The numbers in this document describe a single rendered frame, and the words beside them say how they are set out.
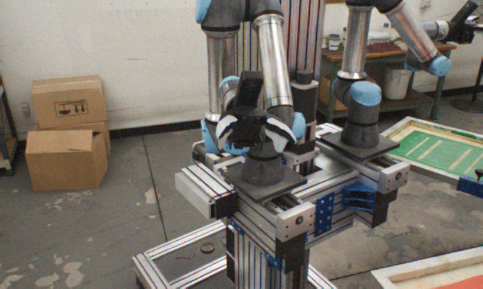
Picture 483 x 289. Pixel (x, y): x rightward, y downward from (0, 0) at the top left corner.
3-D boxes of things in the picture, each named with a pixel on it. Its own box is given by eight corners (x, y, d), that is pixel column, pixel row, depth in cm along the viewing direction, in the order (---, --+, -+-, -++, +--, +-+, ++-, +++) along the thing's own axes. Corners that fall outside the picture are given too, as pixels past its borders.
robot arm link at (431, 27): (399, 42, 179) (403, 20, 175) (425, 40, 181) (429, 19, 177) (410, 46, 172) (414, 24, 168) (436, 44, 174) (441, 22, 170)
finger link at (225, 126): (216, 160, 80) (238, 144, 88) (220, 131, 78) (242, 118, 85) (202, 155, 81) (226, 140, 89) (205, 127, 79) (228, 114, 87)
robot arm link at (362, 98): (353, 124, 164) (358, 91, 159) (340, 111, 176) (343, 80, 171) (384, 122, 166) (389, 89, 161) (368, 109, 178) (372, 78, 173)
